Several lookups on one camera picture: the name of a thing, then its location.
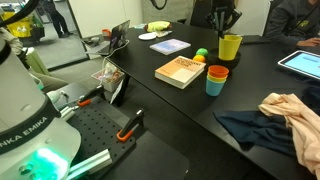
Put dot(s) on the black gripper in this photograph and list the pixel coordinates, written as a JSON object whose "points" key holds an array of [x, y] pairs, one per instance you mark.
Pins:
{"points": [[223, 18]]}

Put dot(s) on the yellow top cup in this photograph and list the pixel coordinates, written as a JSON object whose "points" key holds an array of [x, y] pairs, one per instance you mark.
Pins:
{"points": [[228, 47]]}

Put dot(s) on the yellow cup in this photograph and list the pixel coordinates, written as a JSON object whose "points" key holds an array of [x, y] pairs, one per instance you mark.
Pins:
{"points": [[218, 80], [228, 47]]}

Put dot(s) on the orange cup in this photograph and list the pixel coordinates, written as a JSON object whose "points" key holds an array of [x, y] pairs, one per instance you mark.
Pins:
{"points": [[218, 71]]}

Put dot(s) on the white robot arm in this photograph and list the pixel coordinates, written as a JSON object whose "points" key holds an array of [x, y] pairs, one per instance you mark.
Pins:
{"points": [[37, 143]]}

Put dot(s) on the green ball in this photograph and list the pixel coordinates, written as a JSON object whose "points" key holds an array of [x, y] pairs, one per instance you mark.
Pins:
{"points": [[202, 51]]}

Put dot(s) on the black bowl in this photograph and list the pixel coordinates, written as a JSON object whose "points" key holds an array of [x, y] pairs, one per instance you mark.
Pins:
{"points": [[213, 59]]}

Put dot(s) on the light blue book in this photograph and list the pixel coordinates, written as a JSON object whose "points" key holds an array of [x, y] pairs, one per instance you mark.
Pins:
{"points": [[170, 46]]}

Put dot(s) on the seated person dark sweater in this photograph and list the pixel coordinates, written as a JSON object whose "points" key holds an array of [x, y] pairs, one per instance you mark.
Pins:
{"points": [[295, 23]]}

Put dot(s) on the yellow green plush toy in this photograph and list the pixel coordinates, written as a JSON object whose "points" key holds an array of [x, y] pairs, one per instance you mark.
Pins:
{"points": [[157, 26]]}

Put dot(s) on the light blue cup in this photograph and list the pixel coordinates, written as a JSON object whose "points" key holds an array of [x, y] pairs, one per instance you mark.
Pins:
{"points": [[213, 88]]}

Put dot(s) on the white plate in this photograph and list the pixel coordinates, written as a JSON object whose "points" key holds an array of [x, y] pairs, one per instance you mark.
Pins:
{"points": [[147, 36]]}

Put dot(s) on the tablet with blue screen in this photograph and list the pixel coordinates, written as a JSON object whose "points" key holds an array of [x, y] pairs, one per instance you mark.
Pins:
{"points": [[302, 62]]}

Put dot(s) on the open laptop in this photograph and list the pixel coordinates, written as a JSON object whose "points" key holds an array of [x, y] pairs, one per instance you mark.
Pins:
{"points": [[100, 46]]}

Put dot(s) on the dark blue cloth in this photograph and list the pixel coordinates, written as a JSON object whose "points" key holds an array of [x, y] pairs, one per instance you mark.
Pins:
{"points": [[255, 128]]}

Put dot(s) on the clear plastic snack box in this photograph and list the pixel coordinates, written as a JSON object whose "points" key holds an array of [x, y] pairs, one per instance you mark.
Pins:
{"points": [[110, 77]]}

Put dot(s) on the peach cloth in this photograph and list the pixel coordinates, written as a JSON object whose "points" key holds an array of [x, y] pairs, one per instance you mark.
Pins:
{"points": [[305, 125]]}

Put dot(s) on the orange black clamp near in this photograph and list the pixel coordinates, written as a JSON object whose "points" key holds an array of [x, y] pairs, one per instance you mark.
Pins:
{"points": [[124, 134]]}

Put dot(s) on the orange black clamp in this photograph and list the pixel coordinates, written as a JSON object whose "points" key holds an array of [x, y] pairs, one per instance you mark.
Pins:
{"points": [[86, 99], [124, 134]]}

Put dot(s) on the orange black clamp far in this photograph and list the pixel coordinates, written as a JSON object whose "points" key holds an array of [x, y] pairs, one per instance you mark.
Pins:
{"points": [[86, 99]]}

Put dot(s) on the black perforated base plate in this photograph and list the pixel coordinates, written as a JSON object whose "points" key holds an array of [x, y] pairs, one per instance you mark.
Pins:
{"points": [[98, 133]]}

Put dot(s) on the aluminium profile rail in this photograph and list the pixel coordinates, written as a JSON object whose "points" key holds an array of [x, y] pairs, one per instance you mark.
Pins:
{"points": [[90, 165]]}

